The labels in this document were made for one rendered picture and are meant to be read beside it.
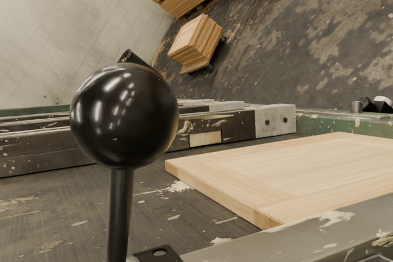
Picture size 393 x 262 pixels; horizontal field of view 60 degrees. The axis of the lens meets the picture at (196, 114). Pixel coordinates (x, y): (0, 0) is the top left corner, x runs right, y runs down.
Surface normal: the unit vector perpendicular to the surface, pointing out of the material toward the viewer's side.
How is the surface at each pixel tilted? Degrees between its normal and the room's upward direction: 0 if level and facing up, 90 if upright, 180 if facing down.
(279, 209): 55
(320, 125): 35
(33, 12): 90
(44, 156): 90
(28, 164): 90
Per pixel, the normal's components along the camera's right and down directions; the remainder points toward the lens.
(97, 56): 0.51, -0.07
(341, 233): -0.06, -0.99
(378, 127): -0.90, 0.10
